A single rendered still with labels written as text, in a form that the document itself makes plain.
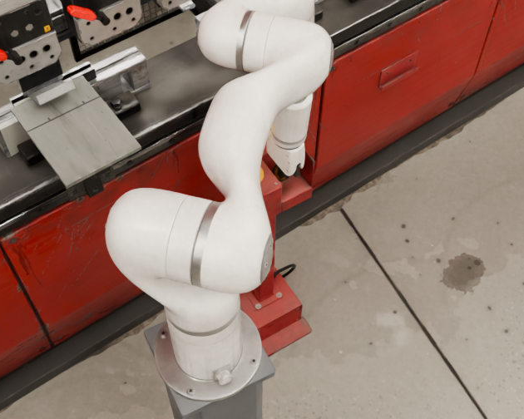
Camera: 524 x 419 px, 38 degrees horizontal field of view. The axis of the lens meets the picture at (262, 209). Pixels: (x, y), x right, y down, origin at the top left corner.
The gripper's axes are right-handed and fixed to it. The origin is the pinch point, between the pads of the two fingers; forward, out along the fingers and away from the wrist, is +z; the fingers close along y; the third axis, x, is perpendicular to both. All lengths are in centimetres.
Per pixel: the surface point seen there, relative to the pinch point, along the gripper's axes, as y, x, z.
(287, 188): 3.4, -1.2, 3.1
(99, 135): -17.1, -39.0, -25.5
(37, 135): -25, -50, -25
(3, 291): -17, -73, 16
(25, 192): -21, -58, -13
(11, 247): -19, -66, 2
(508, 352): 63, 49, 69
